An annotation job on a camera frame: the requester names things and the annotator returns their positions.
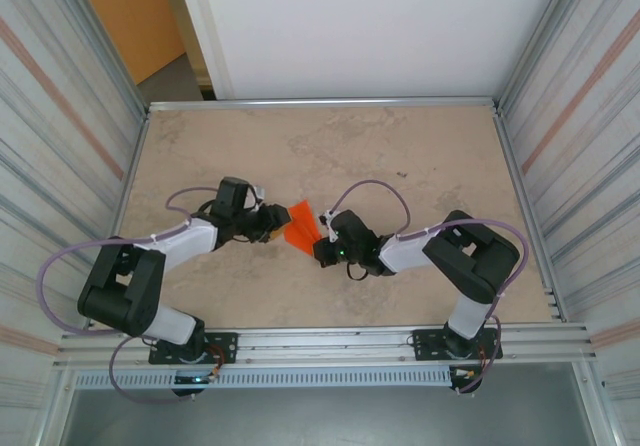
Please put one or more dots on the corrugated metal side panel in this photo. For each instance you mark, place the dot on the corrugated metal side panel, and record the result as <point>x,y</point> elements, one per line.
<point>50,141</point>
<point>590,141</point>

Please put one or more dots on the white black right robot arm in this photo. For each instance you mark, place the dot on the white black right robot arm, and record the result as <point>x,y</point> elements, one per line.
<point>405,253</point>

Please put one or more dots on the aluminium frame post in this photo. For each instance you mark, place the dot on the aluminium frame post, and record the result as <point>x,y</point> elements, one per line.
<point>542,41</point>
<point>107,51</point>

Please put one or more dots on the orange paper sheet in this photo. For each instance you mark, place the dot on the orange paper sheet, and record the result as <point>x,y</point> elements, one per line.
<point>300,216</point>

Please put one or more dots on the white door frame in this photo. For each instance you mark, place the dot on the white door frame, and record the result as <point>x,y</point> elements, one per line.
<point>200,31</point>

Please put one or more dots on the black controller board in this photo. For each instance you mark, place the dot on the black controller board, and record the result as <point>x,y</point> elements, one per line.
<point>462,376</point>
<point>187,380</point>

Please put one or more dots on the aluminium table side rail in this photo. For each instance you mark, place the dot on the aluminium table side rail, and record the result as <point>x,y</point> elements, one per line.
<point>514,166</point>
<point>120,216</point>

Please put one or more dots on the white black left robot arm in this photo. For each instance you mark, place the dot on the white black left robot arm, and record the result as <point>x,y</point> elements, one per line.
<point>185,241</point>

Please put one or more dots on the aluminium table end rail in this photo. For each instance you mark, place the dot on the aluminium table end rail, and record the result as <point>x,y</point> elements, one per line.
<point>325,103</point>

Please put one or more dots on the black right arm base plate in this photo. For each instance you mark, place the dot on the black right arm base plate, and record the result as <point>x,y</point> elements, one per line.
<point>425,346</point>

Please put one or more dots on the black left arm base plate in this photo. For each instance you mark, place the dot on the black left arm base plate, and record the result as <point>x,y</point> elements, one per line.
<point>225,346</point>

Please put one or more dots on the grey metal shelf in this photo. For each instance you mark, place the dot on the grey metal shelf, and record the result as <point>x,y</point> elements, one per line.
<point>325,416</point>

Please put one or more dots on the orange wooden door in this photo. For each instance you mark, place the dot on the orange wooden door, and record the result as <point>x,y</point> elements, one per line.
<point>135,16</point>

